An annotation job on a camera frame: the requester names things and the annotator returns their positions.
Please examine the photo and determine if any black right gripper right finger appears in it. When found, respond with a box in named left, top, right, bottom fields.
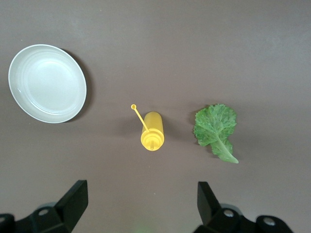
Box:
left=194, top=182, right=294, bottom=233

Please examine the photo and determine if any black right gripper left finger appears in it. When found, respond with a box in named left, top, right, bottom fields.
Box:
left=0, top=180, right=88, bottom=233

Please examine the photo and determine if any green lettuce leaf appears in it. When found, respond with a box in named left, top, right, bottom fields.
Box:
left=193, top=103, right=240, bottom=164

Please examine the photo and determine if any yellow mustard squeeze bottle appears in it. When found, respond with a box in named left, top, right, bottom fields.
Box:
left=130, top=104, right=165, bottom=152

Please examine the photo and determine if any white plate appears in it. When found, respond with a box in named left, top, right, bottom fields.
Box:
left=8, top=44, right=87, bottom=125

